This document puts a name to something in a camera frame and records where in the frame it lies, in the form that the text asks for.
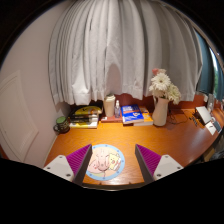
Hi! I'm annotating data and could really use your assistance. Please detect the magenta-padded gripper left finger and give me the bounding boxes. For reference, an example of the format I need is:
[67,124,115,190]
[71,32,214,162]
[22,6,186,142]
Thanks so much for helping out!
[43,143,93,186]

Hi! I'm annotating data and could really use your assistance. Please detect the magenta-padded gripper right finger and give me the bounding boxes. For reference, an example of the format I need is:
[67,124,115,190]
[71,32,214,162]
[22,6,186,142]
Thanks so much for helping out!
[134,143,184,184]

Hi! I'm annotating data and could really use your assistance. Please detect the round cartoon mouse pad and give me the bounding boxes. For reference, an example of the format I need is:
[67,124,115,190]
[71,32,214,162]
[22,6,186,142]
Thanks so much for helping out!
[85,143,126,182]

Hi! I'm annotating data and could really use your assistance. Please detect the dark green mug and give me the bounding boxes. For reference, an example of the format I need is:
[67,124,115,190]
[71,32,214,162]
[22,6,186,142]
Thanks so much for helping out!
[53,115,71,135]

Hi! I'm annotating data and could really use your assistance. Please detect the white ceramic vase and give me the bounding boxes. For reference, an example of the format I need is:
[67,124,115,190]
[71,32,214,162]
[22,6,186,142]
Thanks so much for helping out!
[151,96,170,127]

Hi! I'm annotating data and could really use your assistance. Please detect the black and yellow book stack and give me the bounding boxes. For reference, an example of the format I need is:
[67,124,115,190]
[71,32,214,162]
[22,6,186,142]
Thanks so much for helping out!
[68,105,104,129]

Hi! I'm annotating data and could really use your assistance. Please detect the blue book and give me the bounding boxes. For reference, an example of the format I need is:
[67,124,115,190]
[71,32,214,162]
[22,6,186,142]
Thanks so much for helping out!
[121,104,145,125]

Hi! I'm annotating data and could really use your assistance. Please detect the white flat device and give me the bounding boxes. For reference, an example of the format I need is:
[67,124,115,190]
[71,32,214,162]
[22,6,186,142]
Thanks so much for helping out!
[194,105,213,126]

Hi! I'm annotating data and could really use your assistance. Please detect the flat red book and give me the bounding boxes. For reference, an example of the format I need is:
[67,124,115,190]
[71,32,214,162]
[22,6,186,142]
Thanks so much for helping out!
[99,114,124,124]

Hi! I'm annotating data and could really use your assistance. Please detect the clear pump bottle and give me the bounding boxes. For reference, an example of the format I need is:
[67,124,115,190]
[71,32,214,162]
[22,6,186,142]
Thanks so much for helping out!
[114,99,122,119]

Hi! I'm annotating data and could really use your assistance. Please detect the cream lidded tumbler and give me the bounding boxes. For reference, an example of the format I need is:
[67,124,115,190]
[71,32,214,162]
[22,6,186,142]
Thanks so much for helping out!
[102,94,117,118]

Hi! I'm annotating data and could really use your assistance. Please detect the white and pink flowers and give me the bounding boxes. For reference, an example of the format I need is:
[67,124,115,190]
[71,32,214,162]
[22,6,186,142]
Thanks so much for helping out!
[148,68,182,106]

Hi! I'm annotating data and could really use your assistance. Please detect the window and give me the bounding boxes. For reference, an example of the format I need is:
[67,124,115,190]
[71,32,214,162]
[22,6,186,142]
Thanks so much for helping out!
[196,29,224,101]

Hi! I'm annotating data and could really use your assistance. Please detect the white curtain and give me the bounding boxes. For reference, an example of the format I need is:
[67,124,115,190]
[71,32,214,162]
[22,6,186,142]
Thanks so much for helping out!
[48,0,204,106]

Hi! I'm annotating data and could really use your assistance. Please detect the black cable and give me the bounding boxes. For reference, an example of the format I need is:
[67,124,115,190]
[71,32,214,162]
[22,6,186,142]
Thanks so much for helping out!
[167,111,191,125]

